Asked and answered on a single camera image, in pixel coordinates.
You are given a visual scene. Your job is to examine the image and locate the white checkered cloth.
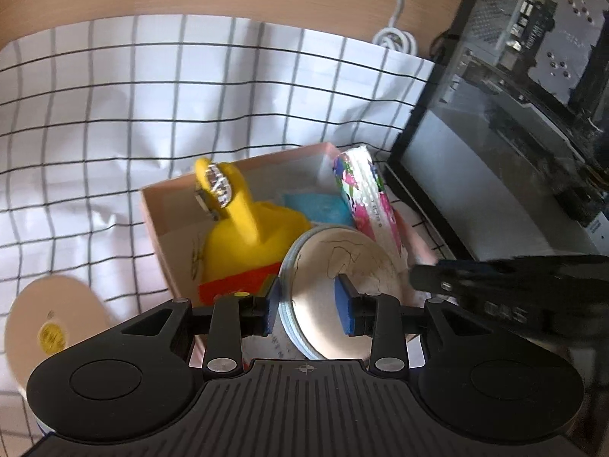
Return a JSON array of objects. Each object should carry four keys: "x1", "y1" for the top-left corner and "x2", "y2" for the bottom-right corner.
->
[{"x1": 0, "y1": 13, "x2": 458, "y2": 457}]

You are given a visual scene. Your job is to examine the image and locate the pink cardboard box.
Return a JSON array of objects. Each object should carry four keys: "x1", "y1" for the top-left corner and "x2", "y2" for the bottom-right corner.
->
[{"x1": 140, "y1": 142, "x2": 441, "y2": 371}]

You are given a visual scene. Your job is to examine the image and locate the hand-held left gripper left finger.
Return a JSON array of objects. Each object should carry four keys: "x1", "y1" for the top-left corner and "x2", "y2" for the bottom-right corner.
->
[{"x1": 119, "y1": 277, "x2": 282, "y2": 380}]

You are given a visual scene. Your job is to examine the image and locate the round beige lid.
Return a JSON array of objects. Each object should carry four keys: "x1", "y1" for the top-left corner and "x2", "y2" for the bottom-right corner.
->
[{"x1": 4, "y1": 275, "x2": 115, "y2": 439}]

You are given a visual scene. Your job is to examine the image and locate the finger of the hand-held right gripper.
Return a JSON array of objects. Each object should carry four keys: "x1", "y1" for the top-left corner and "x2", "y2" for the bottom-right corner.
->
[{"x1": 409, "y1": 254, "x2": 609, "y2": 297}]

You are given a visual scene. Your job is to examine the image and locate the pink printed tissue pack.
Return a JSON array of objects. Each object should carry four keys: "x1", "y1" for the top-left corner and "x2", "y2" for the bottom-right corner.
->
[{"x1": 332, "y1": 145, "x2": 406, "y2": 262}]

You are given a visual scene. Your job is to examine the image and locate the computer case with glass panel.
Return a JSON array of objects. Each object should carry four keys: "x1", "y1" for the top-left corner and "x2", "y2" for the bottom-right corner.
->
[{"x1": 383, "y1": 0, "x2": 609, "y2": 278}]

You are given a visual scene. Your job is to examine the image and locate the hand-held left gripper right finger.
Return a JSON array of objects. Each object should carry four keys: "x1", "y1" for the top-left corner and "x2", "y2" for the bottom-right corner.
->
[{"x1": 333, "y1": 273, "x2": 486, "y2": 380}]

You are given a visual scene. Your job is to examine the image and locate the blue sponge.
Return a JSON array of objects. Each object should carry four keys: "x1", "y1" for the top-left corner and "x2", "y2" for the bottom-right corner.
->
[{"x1": 281, "y1": 192, "x2": 356, "y2": 227}]

